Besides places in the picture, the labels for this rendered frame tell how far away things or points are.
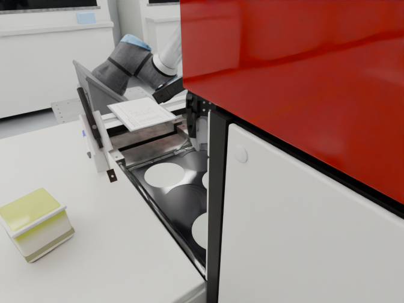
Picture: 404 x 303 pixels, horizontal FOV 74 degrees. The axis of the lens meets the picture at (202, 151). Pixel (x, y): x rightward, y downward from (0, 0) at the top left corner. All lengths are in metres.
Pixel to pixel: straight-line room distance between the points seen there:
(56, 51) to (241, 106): 3.25
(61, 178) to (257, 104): 0.51
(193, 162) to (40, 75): 2.86
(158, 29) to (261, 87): 3.58
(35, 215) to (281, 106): 0.37
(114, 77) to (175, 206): 0.70
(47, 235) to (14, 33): 2.95
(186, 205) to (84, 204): 0.20
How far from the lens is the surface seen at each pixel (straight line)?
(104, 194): 0.55
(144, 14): 3.89
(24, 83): 3.44
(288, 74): 0.17
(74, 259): 0.47
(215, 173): 0.25
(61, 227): 0.47
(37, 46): 3.38
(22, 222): 0.45
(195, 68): 0.24
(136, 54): 1.17
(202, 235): 0.54
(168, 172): 0.69
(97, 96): 1.05
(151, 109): 0.86
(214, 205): 0.28
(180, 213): 0.58
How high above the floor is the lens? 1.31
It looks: 33 degrees down
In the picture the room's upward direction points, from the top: straight up
